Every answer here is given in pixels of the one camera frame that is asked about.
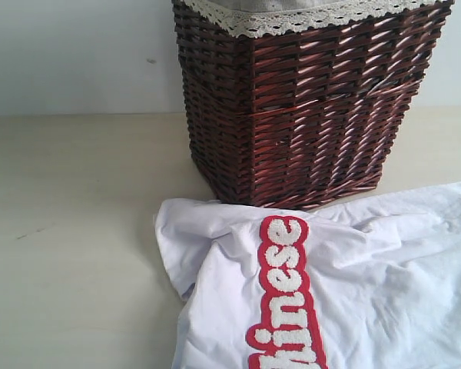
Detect white t-shirt red lettering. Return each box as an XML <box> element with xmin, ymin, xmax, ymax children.
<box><xmin>155</xmin><ymin>182</ymin><xmax>461</xmax><ymax>368</ymax></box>

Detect dark brown wicker basket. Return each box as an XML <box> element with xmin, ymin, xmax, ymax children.
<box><xmin>173</xmin><ymin>1</ymin><xmax>453</xmax><ymax>209</ymax></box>

